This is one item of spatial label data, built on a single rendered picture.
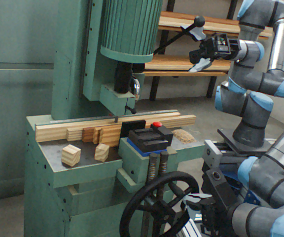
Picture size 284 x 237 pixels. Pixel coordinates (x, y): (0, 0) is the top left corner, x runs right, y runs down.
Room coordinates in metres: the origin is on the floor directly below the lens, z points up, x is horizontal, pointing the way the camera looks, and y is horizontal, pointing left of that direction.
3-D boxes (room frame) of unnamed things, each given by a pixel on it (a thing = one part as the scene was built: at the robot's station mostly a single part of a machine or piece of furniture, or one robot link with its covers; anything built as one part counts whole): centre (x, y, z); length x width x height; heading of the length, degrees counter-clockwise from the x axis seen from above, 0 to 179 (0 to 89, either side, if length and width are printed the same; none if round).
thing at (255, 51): (1.17, -0.36, 1.26); 0.11 x 0.08 x 0.09; 126
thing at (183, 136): (1.13, -0.19, 0.91); 0.10 x 0.07 x 0.02; 36
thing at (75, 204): (1.14, 0.15, 0.76); 0.57 x 0.45 x 0.09; 36
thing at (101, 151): (0.86, 0.09, 0.92); 0.03 x 0.03 x 0.04; 78
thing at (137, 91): (1.22, 0.05, 1.02); 0.12 x 0.03 x 0.12; 36
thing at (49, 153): (0.97, 0.00, 0.87); 0.61 x 0.30 x 0.06; 126
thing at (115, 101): (1.06, 0.08, 1.03); 0.14 x 0.07 x 0.09; 36
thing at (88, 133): (1.02, 0.08, 0.92); 0.23 x 0.02 x 0.05; 126
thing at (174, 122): (1.10, -0.01, 0.92); 0.58 x 0.02 x 0.04; 126
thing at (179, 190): (0.73, -0.14, 0.92); 0.06 x 0.03 x 0.03; 36
